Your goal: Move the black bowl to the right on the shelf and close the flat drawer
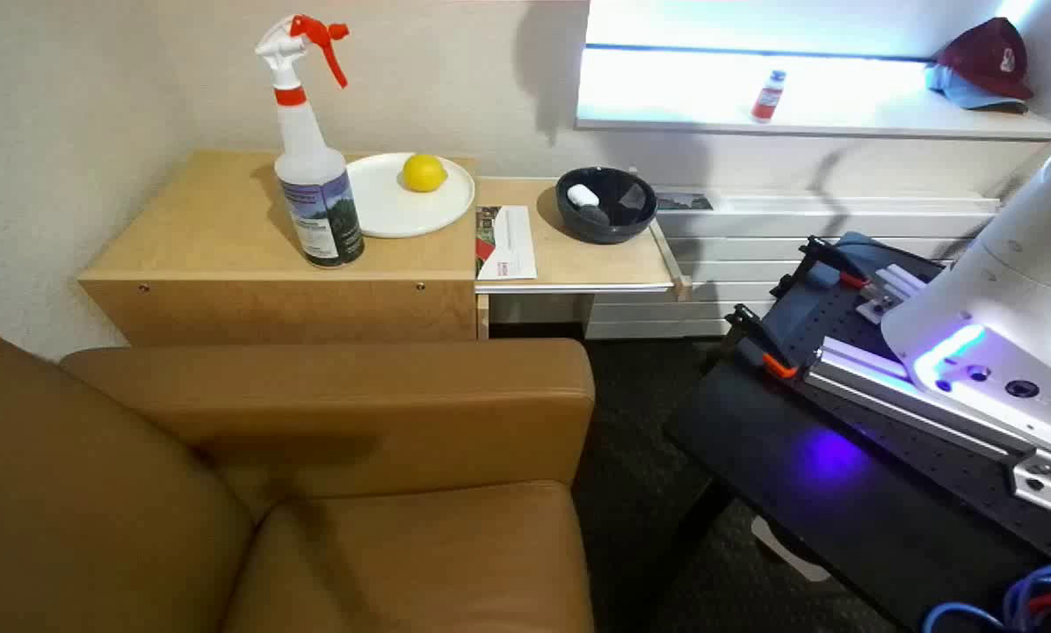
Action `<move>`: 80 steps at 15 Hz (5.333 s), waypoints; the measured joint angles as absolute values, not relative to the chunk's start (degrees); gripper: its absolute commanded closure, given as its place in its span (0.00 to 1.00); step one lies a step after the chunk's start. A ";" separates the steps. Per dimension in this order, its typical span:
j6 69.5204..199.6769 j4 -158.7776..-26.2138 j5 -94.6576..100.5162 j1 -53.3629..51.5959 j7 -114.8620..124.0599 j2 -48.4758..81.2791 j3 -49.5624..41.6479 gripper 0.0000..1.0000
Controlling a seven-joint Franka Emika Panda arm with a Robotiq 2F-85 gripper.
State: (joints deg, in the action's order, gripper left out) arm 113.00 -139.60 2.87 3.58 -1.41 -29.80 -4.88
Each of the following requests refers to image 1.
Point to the black bowl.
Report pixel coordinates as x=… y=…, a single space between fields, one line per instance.
x=606 y=206

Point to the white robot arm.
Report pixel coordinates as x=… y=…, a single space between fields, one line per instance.
x=982 y=327

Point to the flat wooden pull-out drawer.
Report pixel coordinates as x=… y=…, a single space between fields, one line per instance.
x=565 y=265

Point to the white and red envelope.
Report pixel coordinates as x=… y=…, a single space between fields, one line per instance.
x=503 y=247

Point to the yellow lemon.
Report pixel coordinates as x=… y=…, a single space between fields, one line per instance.
x=422 y=174

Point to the white round plate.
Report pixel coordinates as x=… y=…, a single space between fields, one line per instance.
x=389 y=208

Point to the spray bottle with red trigger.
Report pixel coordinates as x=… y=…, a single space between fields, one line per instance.
x=312 y=174

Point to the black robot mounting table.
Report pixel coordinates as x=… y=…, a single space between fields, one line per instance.
x=901 y=516

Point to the small red bottle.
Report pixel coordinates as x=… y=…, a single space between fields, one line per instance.
x=767 y=95

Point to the brown leather armchair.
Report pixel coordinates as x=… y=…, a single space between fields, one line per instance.
x=294 y=489

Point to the light wooden cabinet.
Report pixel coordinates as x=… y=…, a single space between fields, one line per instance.
x=216 y=257

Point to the maroon baseball cap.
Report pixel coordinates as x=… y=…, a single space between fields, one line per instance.
x=982 y=69

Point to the white wall heater unit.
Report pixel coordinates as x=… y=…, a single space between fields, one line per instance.
x=736 y=251

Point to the red-handled black clamp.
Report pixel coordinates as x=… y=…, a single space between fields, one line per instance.
x=756 y=345

